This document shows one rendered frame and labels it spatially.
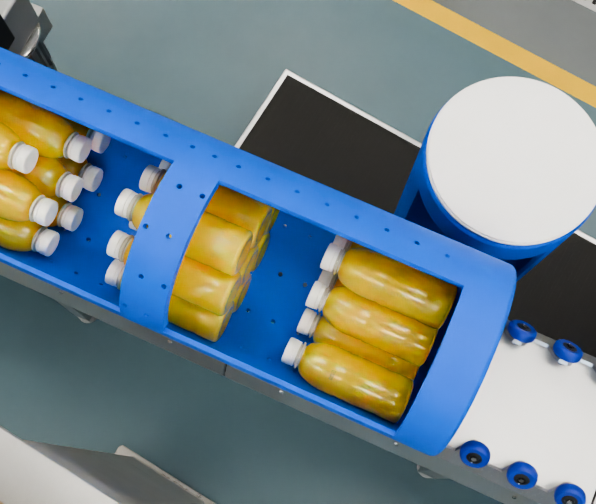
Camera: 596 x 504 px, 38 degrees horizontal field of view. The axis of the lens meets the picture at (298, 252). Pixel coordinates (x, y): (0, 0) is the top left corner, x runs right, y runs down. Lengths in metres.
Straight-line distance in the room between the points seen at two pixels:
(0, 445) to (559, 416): 0.82
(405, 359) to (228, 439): 1.11
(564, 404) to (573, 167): 0.37
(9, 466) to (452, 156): 0.77
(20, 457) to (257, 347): 0.37
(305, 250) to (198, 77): 1.29
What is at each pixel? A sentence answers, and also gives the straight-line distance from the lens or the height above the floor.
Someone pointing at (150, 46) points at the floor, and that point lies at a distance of 2.61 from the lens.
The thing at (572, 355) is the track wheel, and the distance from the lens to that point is 1.37.
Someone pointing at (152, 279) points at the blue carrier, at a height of 1.20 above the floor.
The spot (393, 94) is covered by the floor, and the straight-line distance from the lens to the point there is 2.53.
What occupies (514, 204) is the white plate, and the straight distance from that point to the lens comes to 1.34.
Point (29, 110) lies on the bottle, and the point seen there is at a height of 1.13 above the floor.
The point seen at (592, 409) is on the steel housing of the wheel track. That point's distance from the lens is 1.43.
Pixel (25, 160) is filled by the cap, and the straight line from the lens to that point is 1.24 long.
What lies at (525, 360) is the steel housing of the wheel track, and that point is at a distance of 1.40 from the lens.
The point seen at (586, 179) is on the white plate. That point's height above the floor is 1.04.
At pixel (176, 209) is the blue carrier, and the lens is 1.09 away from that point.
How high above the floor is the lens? 2.27
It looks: 75 degrees down
